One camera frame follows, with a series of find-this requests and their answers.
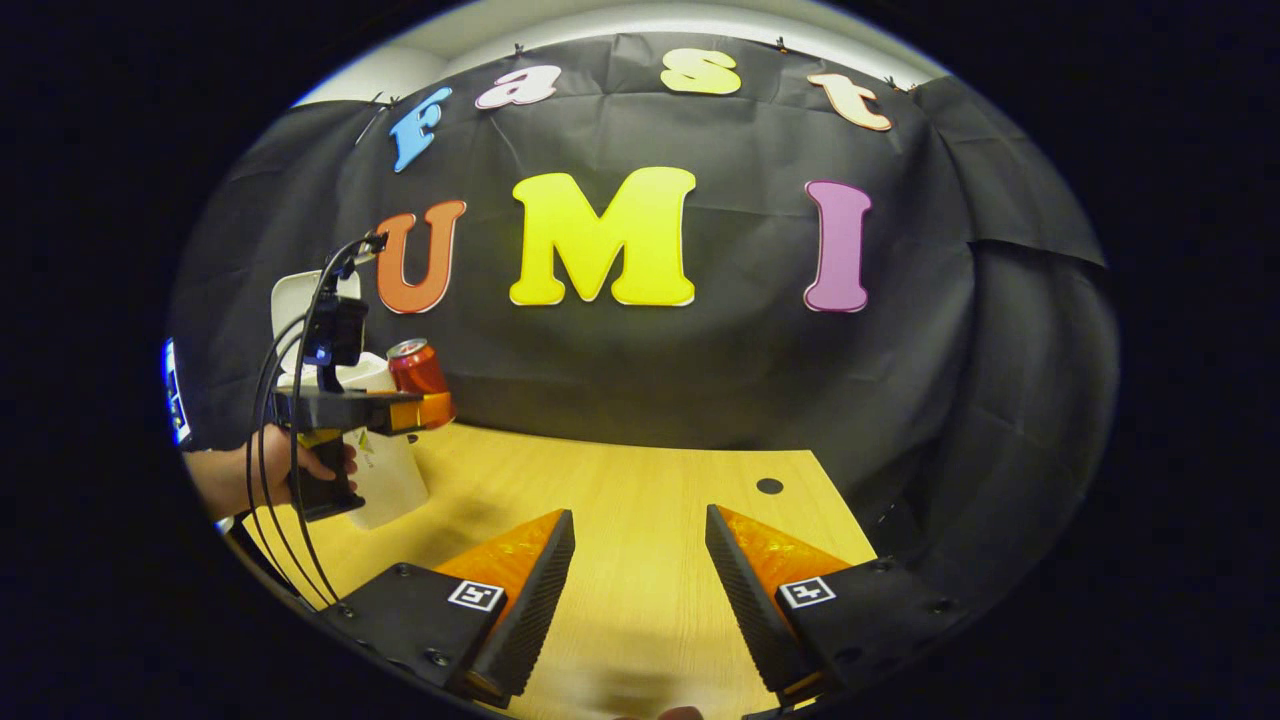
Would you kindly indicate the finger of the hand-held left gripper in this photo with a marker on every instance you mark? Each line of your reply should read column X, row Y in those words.
column 430, row 412

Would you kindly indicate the computer monitor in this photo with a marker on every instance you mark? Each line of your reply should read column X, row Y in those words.
column 175, row 400

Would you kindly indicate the black backdrop cloth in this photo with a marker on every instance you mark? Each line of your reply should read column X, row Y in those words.
column 750, row 350

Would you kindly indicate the white desktop garbage bin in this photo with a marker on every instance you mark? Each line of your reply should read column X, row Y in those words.
column 395, row 480

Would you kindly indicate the black desk grommet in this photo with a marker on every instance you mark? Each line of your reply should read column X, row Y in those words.
column 769, row 486

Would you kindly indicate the wooden desktop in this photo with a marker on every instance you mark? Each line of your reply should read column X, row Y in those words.
column 640, row 520

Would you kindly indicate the red pop can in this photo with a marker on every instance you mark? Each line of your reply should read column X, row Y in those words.
column 415, row 370

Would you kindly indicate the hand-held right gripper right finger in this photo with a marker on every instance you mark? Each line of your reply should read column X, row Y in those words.
column 745, row 600

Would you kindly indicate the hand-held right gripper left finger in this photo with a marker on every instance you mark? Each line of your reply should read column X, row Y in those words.
column 540, row 600

